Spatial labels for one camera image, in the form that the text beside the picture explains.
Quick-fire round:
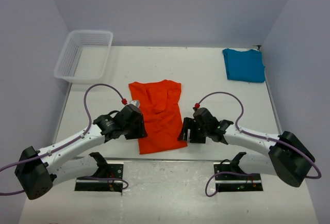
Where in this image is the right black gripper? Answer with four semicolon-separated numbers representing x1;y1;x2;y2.
178;118;210;145

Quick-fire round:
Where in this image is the orange t shirt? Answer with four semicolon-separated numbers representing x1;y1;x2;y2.
128;79;187;154

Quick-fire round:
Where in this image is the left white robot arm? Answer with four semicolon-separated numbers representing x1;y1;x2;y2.
14;100;146;200

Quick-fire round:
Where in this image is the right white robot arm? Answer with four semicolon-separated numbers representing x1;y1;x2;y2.
178;108;315;187

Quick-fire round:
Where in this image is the blue folded t shirt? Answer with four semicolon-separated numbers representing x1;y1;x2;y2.
222;49;266;83

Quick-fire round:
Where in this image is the white plastic basket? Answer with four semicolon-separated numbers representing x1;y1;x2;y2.
54;30;113;84

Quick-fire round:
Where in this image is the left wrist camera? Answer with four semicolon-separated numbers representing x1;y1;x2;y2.
121;98;140;108

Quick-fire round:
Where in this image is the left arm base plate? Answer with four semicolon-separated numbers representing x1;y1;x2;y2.
74;161;127;193

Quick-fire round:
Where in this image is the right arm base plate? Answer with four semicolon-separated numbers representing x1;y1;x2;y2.
213;162;263;193

